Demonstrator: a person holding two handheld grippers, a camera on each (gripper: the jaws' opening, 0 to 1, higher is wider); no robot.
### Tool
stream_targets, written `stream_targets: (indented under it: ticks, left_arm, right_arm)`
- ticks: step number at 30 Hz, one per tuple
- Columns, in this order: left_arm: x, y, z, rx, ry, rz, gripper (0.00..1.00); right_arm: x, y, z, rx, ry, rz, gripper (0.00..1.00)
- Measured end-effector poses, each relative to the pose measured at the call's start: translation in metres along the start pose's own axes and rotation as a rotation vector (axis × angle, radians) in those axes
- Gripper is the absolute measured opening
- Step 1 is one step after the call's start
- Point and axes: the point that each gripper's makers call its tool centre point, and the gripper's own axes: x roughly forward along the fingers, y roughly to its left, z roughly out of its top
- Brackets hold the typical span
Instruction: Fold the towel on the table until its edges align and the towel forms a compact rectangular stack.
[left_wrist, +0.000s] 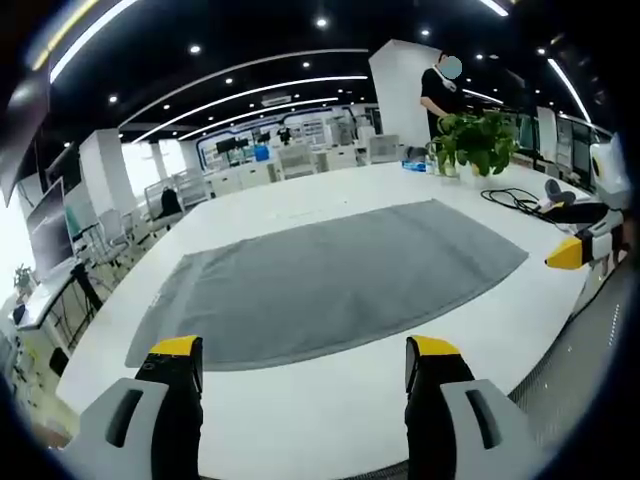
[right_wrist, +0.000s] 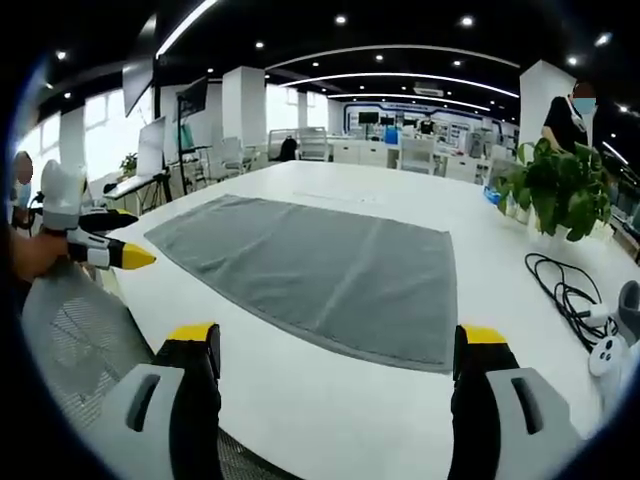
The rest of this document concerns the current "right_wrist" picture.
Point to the white power adapter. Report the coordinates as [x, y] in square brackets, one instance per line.
[595, 315]

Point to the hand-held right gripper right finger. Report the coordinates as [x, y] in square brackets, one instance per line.
[495, 400]

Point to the grey mesh office chair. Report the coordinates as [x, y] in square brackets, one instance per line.
[75, 345]

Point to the blue box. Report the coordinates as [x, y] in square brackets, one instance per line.
[492, 195]

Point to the grey towel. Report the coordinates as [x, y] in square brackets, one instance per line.
[320, 270]

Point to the green potted plant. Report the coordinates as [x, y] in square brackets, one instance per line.
[560, 192]

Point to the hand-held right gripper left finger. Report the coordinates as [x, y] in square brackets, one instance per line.
[170, 400]

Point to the white whiteboard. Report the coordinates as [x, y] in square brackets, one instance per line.
[150, 150]

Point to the black monitor on stand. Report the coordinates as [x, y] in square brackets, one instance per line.
[192, 100]

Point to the white office chair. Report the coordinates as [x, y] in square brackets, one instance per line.
[419, 155]

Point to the hanging black screen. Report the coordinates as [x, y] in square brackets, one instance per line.
[138, 82]

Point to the white controller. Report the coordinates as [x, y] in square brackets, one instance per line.
[606, 356]

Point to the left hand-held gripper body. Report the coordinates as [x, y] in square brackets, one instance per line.
[61, 195]

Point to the white table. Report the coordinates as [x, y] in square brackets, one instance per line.
[380, 250]

